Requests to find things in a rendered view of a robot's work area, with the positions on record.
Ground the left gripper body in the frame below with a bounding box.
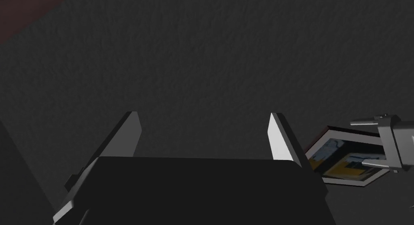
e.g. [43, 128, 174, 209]
[374, 114, 414, 173]

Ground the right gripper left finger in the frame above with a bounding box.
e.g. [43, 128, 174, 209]
[83, 111, 143, 170]

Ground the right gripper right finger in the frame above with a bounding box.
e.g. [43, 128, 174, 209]
[267, 112, 307, 169]

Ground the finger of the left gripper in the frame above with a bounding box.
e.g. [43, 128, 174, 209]
[350, 119, 380, 126]
[361, 159, 391, 169]

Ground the framed blue and yellow picture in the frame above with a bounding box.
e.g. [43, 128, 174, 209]
[304, 125, 391, 188]

